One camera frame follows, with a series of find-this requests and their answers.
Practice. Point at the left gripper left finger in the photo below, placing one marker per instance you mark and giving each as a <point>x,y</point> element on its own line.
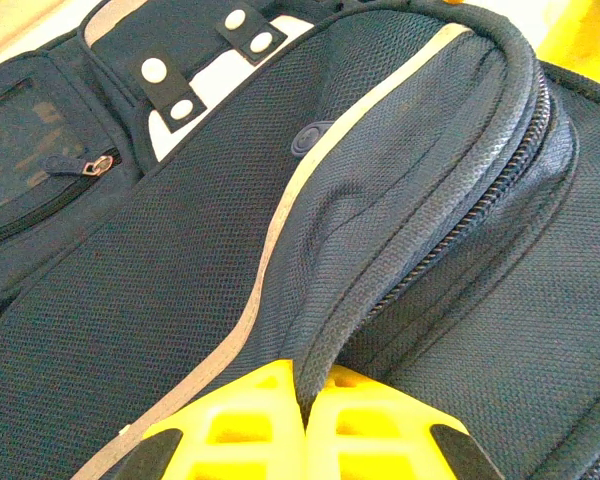
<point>240,400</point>

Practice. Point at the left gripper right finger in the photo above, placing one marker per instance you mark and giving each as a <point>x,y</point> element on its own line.
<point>380,405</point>

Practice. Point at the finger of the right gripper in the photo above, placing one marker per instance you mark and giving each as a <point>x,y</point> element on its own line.
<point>590,45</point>

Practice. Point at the navy blue backpack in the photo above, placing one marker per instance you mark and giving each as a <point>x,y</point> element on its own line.
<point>180,250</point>

